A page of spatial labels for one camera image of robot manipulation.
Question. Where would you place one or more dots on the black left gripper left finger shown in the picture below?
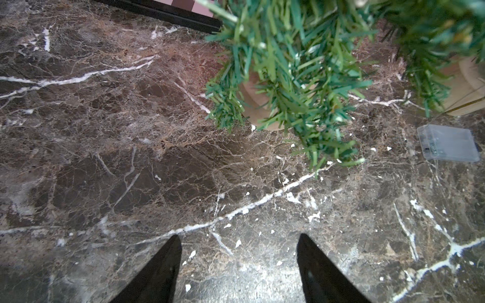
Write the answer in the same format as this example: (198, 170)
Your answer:
(156, 282)

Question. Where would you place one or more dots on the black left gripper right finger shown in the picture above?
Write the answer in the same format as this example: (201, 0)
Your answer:
(322, 280)

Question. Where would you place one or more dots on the large green christmas tree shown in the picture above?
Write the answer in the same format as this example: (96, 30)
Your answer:
(299, 55)

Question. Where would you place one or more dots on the small green christmas tree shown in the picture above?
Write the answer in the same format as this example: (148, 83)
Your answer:
(429, 34)

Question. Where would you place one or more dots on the clear plastic box right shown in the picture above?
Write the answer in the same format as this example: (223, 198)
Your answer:
(447, 143)

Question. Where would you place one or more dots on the brown checkered chess board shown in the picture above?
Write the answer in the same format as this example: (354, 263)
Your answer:
(186, 13)

